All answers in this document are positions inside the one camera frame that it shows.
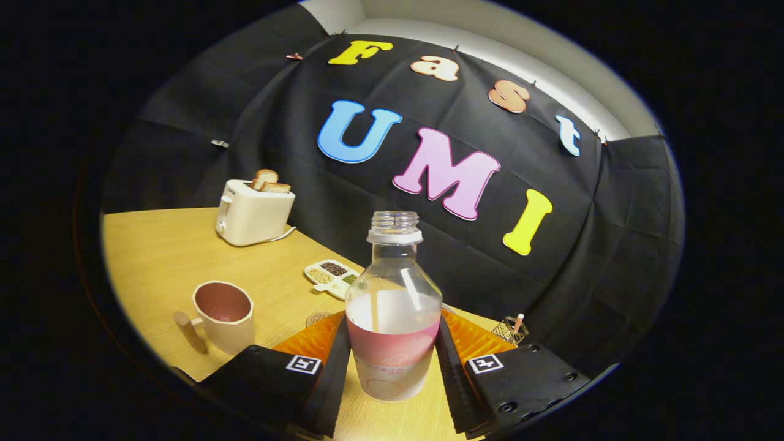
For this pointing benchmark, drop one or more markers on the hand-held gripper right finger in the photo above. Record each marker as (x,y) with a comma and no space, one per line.
(450,380)

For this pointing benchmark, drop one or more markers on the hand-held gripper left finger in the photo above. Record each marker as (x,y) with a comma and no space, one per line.
(334,380)

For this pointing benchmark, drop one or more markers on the round wooden coaster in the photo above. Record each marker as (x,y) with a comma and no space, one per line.
(317,318)

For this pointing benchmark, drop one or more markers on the clear juice bottle pink label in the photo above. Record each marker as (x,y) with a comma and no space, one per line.
(392,343)

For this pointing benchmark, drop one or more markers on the pink white pen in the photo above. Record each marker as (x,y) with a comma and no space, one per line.
(519,323)

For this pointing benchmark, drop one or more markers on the white divided grain dish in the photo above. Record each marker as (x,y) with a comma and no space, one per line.
(334,269)

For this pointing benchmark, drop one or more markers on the cream toaster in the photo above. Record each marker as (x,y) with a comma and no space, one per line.
(251,214)

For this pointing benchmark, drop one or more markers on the short toast slice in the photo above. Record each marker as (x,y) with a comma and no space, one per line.
(277,187)

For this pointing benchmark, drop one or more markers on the tall toast slice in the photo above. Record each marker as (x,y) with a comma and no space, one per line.
(264,177)

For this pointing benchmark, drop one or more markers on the wooden table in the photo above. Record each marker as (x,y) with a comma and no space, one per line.
(153,257)

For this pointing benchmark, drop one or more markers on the silver cloth clip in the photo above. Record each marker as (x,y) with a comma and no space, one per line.
(220,143)

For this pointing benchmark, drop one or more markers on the black backdrop cloth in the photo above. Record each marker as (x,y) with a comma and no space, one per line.
(275,122)

